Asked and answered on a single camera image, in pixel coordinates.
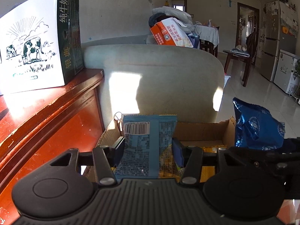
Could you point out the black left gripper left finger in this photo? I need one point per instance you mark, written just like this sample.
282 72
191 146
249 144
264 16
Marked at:
107 157

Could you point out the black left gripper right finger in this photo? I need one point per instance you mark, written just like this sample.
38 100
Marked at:
190 159

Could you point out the light blue snack packet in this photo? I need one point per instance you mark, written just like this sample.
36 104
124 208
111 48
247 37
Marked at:
148 147

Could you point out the blue sea salt snack bag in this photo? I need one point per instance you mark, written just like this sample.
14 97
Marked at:
256 128

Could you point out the yellow barcode snack packet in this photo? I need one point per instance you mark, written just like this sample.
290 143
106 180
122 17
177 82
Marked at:
206 149

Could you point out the open cardboard milk box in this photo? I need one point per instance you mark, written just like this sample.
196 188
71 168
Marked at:
189 134

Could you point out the grey sofa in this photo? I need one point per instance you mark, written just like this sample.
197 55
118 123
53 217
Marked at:
151 79

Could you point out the white plastic basket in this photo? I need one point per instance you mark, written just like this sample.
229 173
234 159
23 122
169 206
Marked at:
226 78

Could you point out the white chest freezer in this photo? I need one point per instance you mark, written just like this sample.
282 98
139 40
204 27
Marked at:
286 77

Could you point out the wooden chair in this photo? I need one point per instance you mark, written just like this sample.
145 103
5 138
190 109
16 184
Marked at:
246 53

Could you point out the table with white cloth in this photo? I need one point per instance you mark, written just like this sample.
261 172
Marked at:
208 37

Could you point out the white cow milk carton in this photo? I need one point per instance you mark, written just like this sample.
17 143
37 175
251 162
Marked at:
40 45

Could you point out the orange white bag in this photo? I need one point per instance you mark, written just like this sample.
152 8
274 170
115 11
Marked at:
168 32

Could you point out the pile of clothes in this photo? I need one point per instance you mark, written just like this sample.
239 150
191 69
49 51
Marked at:
161 13

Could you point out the silver refrigerator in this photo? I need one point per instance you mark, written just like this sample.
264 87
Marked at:
281 24

